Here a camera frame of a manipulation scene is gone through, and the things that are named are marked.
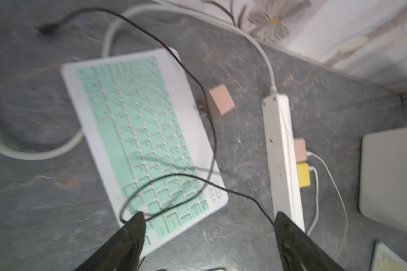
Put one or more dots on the white cable yellow keyboard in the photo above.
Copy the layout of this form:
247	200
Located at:
316	217

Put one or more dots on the yellow USB charger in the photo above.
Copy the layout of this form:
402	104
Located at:
304	178

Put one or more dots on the white power strip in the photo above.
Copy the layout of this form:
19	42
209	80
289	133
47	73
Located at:
282	164

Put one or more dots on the green white keyboard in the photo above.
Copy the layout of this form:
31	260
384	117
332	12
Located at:
145	134

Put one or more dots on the blue lid storage box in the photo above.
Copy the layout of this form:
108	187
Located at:
383	178

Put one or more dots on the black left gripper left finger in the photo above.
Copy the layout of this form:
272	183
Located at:
122	251

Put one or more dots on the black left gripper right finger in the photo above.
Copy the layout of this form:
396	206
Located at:
297	251

